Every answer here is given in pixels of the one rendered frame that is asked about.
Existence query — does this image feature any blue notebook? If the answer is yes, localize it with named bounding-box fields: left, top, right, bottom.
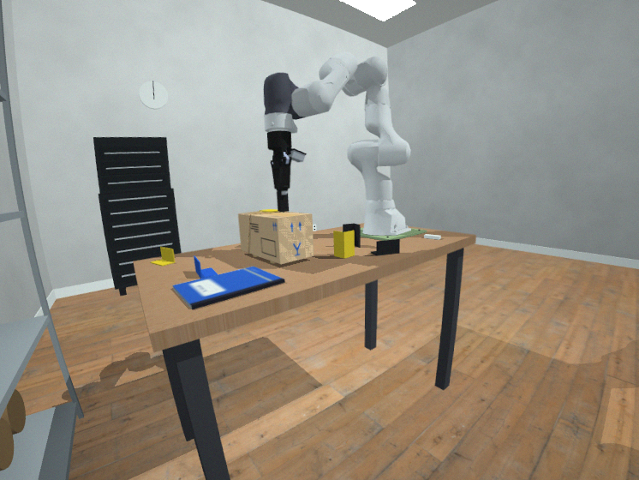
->
left=173, top=267, right=285, bottom=309

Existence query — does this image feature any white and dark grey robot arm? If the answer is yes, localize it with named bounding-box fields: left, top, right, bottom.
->
left=264, top=52, right=411, bottom=236

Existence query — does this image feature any tan cardboard box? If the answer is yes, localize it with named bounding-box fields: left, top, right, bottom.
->
left=238, top=212, right=314, bottom=264

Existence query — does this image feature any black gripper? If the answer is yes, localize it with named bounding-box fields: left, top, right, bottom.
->
left=267, top=131, right=292, bottom=212

